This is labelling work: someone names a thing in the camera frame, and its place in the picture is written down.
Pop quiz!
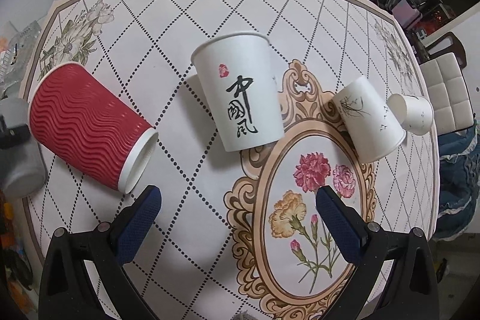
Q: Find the floral diamond-pattern tablecloth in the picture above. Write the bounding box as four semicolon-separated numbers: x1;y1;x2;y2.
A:
22;0;439;319

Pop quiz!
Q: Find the red ripple paper cup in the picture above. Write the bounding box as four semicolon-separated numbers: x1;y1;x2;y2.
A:
28;62;158;194

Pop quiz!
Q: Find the pink suitcase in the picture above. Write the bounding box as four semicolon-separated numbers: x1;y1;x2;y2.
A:
391;0;422;30

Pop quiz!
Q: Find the white padded chair right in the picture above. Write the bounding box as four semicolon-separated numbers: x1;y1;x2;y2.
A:
420;52;474;136

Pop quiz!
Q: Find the clear glass ashtray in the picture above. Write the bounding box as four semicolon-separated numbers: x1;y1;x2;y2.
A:
1;21;41;98

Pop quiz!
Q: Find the small white paper cup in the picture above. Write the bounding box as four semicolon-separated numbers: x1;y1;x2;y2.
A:
386;93;434;136

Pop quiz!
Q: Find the dark wooden chair right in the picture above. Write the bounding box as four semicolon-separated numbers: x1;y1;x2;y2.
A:
418;32;467;70

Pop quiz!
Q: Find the grey ribbed cup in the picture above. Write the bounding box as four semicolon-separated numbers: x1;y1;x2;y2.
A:
1;97;47;200

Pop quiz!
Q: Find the white calligraphy paper cup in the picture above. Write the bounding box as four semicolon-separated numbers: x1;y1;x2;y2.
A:
191;32;284;152

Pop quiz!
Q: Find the blue ruffled fabric pile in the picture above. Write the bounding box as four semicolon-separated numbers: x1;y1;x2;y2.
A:
433;124;479;241

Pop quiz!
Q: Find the white grass-print paper cup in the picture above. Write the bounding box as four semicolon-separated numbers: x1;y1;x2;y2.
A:
333;76;406;163

